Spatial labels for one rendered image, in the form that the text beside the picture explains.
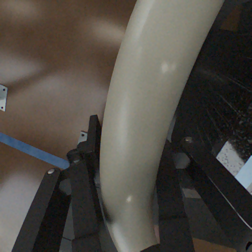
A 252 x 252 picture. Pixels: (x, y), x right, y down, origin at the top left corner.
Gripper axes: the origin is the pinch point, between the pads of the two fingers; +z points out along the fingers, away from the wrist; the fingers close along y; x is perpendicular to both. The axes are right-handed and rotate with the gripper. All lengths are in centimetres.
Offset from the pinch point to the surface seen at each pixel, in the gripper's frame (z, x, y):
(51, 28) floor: 113, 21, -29
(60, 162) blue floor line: 113, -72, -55
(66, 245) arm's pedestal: 29, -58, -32
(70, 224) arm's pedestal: 39, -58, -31
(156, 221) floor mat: 91, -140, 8
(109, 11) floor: 104, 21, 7
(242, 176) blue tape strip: 14.4, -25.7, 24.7
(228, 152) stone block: 19.4, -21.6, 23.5
